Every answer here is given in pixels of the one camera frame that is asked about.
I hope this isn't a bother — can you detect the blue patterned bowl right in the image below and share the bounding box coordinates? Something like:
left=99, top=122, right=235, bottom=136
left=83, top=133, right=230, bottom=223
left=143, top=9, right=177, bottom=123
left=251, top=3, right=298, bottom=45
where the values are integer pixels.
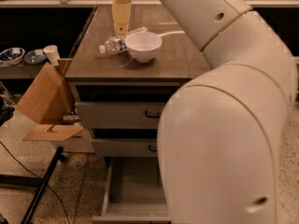
left=23, top=49, right=47, bottom=66

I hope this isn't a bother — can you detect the white box under cardboard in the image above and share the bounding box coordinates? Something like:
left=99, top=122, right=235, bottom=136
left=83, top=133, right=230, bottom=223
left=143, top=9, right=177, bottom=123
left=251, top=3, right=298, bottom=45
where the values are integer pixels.
left=51, top=129, right=94, bottom=153

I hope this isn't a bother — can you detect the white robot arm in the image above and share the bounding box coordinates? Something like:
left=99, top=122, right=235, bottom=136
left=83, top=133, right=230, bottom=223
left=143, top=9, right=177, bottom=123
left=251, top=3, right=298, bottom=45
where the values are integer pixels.
left=157, top=0, right=298, bottom=224

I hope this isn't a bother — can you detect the bottom drawer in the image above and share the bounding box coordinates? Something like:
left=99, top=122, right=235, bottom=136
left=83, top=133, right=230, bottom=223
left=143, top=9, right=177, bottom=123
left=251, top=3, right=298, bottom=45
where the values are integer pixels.
left=92, top=157, right=171, bottom=224

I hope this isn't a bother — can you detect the black floor cable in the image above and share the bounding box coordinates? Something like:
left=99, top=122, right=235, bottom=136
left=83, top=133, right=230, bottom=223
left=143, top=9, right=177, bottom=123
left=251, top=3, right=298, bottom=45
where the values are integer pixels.
left=0, top=140, right=72, bottom=224

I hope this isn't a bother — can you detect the brown cardboard box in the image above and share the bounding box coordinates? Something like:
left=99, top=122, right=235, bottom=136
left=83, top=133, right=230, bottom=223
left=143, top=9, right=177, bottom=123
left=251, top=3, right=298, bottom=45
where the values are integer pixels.
left=16, top=63, right=84, bottom=142

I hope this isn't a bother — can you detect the white paper cup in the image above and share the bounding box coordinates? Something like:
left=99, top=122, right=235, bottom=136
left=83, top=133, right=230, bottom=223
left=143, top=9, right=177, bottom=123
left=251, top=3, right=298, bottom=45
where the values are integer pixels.
left=43, top=45, right=60, bottom=65

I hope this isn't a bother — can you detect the black top drawer handle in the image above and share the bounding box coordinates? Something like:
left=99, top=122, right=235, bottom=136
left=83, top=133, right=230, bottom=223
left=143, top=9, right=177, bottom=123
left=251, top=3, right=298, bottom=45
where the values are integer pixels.
left=144, top=110, right=162, bottom=119

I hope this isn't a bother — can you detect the blue patterned bowl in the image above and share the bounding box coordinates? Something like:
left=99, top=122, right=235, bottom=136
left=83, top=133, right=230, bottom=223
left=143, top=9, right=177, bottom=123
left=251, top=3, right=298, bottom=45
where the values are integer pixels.
left=23, top=49, right=47, bottom=66
left=0, top=48, right=25, bottom=65

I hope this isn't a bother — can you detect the top drawer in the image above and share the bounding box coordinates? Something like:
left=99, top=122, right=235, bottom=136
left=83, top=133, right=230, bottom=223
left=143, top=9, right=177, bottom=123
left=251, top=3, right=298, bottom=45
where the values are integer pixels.
left=74, top=84, right=181, bottom=130

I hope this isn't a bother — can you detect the drawer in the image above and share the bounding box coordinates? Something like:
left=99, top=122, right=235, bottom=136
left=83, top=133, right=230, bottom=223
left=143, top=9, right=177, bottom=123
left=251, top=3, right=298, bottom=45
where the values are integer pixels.
left=92, top=157, right=171, bottom=224
left=74, top=84, right=181, bottom=130
left=91, top=128, right=157, bottom=157

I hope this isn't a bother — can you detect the white ceramic bowl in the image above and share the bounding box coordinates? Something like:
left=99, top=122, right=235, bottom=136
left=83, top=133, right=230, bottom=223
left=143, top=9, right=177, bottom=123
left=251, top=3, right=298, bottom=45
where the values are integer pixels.
left=125, top=32, right=163, bottom=63

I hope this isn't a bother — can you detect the middle drawer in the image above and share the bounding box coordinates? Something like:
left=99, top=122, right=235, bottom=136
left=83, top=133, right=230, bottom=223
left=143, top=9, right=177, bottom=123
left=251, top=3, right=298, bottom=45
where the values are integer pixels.
left=91, top=128, right=157, bottom=157

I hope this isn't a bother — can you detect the clear plastic water bottle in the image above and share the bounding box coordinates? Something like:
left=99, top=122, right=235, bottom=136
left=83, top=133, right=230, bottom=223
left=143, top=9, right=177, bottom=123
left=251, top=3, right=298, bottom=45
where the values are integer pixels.
left=98, top=25, right=150, bottom=55

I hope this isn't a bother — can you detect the blue patterned bowl left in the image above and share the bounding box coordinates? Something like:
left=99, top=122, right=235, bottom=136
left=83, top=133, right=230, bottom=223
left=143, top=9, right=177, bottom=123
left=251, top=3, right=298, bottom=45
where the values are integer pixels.
left=0, top=48, right=25, bottom=65

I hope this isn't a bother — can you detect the grey drawer cabinet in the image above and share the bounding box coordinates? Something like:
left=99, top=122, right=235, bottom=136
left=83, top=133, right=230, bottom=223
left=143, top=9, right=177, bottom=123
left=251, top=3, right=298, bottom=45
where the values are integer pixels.
left=64, top=4, right=213, bottom=161

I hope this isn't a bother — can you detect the black stand leg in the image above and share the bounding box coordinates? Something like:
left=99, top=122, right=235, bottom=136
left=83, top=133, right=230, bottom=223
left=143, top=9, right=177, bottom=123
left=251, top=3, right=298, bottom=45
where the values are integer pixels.
left=21, top=147, right=64, bottom=224

